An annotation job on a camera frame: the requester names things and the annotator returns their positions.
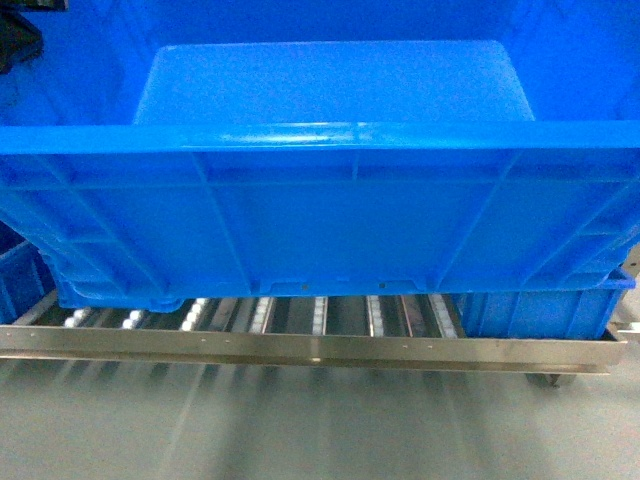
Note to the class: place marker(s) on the large blue plastic crate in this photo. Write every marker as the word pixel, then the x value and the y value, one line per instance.
pixel 156 151

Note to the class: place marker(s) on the steel roller shelf rack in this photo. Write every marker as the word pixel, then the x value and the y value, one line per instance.
pixel 413 333

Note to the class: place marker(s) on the blue crate on shelf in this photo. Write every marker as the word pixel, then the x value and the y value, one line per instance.
pixel 545 314

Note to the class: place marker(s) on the blue crate at left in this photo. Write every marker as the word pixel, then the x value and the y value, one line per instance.
pixel 25 278

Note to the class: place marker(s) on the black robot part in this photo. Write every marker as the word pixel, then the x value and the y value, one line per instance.
pixel 21 40

